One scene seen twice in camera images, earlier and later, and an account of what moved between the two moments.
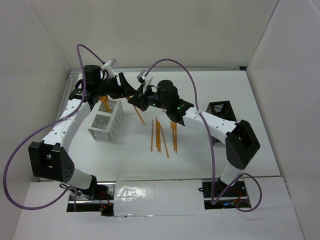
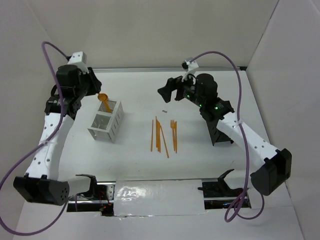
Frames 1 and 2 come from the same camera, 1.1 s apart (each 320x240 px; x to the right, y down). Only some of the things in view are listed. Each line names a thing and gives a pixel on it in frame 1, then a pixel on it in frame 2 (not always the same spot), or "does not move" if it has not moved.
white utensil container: x=108 y=122 does not move
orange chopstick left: x=152 y=134 does not move
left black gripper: x=125 y=89 → x=96 y=84
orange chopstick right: x=164 y=142 does not move
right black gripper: x=139 y=100 → x=173 y=84
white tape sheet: x=158 y=197 does not move
